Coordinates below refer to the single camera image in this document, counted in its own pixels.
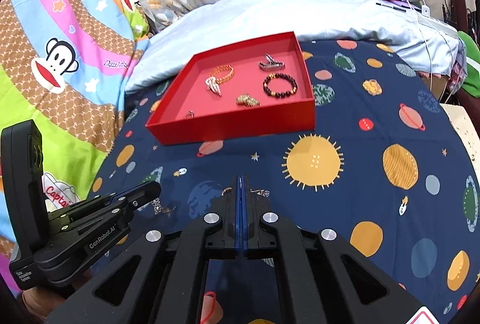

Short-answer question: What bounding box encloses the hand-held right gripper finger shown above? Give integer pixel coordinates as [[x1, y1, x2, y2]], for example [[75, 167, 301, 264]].
[[45, 175, 243, 324], [243, 176, 425, 324]]

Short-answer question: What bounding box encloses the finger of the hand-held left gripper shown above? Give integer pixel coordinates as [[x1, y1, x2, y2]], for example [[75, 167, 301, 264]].
[[77, 180, 163, 214], [67, 197, 142, 232]]

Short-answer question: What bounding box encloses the silver chain necklace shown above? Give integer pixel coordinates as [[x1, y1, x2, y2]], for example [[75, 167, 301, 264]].
[[151, 188, 271, 216]]

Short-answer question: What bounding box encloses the red cardboard box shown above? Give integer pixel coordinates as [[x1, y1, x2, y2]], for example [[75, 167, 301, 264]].
[[145, 31, 317, 147]]

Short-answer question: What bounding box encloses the gold wristwatch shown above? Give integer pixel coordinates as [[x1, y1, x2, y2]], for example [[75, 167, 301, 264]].
[[235, 93, 262, 108]]

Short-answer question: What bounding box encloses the white pearl bracelet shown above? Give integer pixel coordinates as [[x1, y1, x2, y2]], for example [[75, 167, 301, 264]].
[[205, 78, 223, 97]]

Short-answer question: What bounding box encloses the dark bead bracelet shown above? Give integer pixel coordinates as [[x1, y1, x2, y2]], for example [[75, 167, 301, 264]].
[[262, 72, 299, 100]]

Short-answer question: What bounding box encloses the gold chain bracelet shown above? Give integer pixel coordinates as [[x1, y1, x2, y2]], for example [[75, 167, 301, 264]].
[[205, 65, 235, 85]]

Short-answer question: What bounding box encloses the silver hair clip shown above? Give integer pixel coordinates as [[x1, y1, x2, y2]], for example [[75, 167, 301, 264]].
[[258, 53, 286, 70]]

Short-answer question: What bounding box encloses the person's left hand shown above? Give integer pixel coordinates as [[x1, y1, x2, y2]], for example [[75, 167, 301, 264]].
[[22, 269, 94, 324]]

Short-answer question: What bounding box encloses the colourful monkey-print blanket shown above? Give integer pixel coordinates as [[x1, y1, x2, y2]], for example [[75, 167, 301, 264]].
[[0, 0, 151, 247]]

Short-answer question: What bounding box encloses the light blue quilt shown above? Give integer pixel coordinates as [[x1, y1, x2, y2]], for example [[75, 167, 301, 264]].
[[125, 0, 464, 92]]

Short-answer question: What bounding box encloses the brown cardboard box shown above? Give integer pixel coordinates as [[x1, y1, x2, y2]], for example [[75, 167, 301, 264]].
[[431, 74, 457, 104]]

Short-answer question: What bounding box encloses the cream speckled board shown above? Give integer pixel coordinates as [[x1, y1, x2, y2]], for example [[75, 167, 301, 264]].
[[438, 102, 480, 175]]

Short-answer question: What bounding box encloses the purple notebook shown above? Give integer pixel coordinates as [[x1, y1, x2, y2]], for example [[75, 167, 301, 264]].
[[375, 0, 423, 13]]

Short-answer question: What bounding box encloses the green cushion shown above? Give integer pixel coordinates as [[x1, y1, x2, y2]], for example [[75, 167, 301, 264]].
[[455, 30, 480, 100]]

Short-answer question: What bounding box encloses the white charging cable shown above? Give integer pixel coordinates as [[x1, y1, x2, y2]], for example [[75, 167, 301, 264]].
[[375, 0, 464, 103]]

